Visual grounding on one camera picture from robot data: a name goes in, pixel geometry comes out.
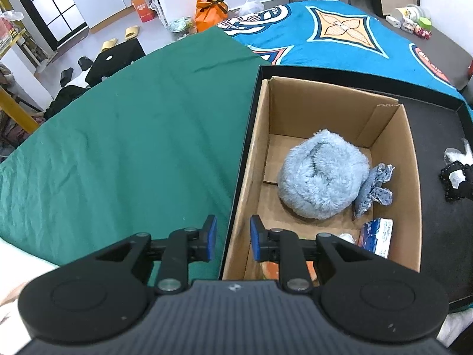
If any plush hamburger toy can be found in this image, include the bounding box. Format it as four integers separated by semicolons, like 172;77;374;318
260;261;319;286

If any grey fluffy plush toy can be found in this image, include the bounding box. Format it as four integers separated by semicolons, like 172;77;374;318
277;129;370;220

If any blue denim fabric piece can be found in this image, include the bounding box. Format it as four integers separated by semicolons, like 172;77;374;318
354;163;394;219

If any blue tissue pack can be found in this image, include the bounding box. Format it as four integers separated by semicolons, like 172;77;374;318
358;218;393;259

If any black shallow tray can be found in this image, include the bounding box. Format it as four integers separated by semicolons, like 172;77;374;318
221;66;472;304

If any green cloth sheet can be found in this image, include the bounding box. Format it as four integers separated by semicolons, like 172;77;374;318
1;28;264;279

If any grey mattress pad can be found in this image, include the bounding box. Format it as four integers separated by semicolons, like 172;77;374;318
376;16;472;92

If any brown cardboard box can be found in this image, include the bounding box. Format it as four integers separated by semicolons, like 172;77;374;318
223;77;422;280

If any green lidded jar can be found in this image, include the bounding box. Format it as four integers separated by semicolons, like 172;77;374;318
417;17;432;31

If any white round container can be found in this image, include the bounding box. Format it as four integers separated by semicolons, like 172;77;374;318
391;4;431;22

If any blue patterned blanket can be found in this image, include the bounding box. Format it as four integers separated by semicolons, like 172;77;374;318
218;0;472;117

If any black shoe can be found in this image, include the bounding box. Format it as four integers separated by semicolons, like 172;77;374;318
59;67;74;87

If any yellow slipper left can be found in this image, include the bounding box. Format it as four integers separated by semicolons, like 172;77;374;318
100;38;118;52

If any yellow slipper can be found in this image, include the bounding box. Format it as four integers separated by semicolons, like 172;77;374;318
124;25;140;41
100;38;118;52

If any yellow slipper right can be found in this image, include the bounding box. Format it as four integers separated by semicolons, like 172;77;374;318
124;25;140;41

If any orange gift bag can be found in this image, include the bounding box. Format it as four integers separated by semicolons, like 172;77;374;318
194;0;229;32

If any white plastic bag on floor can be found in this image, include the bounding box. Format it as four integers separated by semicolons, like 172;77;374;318
237;1;265;16

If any orange cardboard box on floor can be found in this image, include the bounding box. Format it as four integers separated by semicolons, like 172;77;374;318
131;0;156;22

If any yellow table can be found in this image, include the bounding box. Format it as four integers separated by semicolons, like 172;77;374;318
0;29;39;134

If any black framed glass door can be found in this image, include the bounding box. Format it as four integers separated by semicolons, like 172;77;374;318
19;0;87;51

